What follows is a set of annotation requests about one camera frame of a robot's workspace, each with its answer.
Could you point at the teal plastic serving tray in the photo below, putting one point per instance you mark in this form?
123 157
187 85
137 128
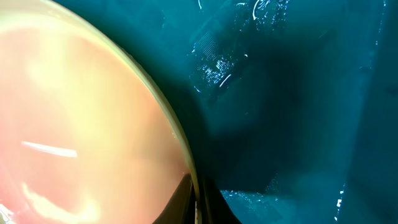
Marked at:
290 106

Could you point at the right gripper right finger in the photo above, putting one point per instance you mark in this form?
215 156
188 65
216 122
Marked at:
214 207

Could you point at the yellow plate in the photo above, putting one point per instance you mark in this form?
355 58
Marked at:
87 137

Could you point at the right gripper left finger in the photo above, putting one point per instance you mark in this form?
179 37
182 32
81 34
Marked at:
181 207

